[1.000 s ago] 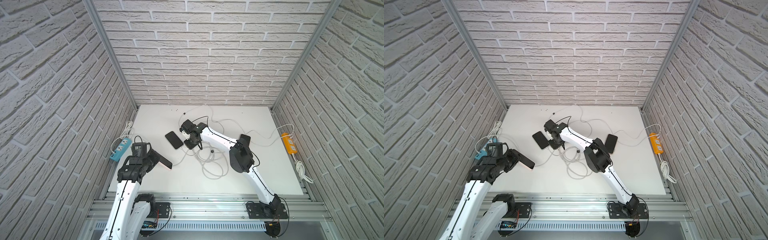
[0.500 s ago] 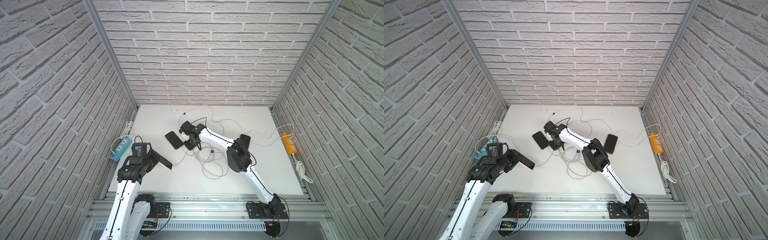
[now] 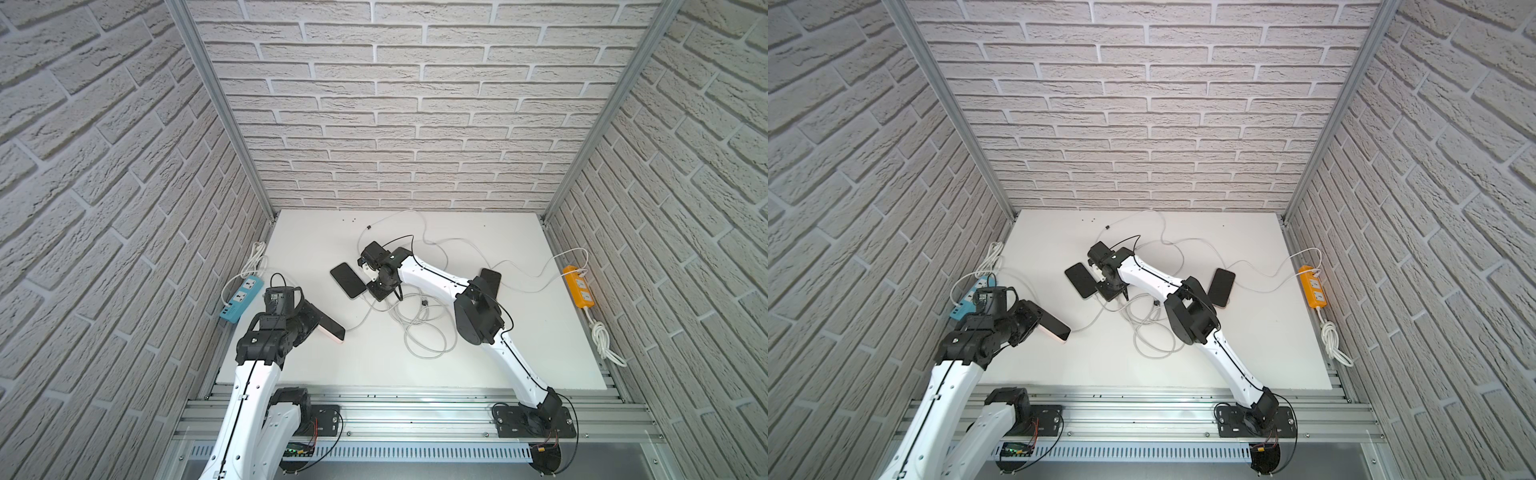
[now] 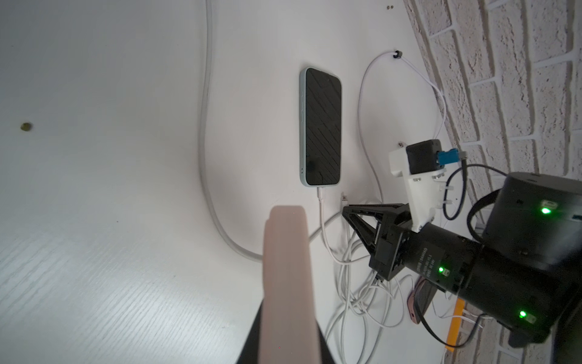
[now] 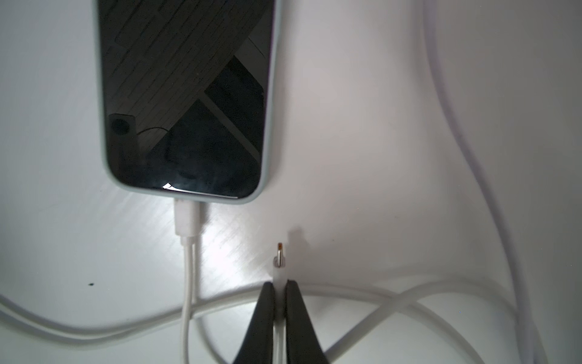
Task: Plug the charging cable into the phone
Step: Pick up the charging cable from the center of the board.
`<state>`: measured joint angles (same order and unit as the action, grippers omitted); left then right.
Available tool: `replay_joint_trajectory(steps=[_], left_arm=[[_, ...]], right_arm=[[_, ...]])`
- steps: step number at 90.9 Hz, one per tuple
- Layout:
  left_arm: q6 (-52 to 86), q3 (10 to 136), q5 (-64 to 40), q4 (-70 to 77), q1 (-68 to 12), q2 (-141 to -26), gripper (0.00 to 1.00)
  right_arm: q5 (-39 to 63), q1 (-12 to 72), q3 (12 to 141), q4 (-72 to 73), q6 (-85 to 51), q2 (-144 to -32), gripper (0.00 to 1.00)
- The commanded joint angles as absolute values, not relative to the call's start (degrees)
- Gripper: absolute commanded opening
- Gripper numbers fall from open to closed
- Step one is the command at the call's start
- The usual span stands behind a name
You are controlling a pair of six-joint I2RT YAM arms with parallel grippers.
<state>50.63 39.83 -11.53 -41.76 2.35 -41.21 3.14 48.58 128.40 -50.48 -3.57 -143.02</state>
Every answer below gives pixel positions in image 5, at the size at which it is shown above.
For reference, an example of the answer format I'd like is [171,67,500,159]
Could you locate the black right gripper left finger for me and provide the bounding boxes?
[233,282,276,364]

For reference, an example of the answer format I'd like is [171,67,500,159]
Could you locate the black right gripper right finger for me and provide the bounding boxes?
[285,280,330,364]

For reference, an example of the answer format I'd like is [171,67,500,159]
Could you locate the long white charging cable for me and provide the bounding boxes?
[0,0,549,364]

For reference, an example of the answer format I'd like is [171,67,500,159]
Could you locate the phone with light green case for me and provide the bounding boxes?
[94,0,283,203]

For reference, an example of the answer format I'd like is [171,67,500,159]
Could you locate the white cable from teal strip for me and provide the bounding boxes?
[173,199,228,364]

